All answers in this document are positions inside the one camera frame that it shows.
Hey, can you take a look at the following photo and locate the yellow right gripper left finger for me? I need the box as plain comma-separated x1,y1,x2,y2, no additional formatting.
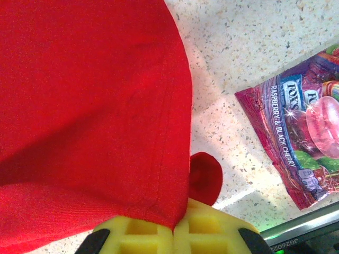
76,214,175,254

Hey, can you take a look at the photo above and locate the purple candy bag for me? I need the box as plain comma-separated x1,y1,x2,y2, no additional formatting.
234,43,339,211

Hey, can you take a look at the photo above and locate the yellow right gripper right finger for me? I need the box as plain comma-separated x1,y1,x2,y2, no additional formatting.
173,198,275,254

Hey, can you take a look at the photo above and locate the aluminium front rail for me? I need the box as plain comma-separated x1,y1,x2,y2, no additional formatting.
259,203,339,254

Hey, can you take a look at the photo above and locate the red printed t-shirt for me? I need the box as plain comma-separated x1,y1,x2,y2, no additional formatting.
0,0,224,254

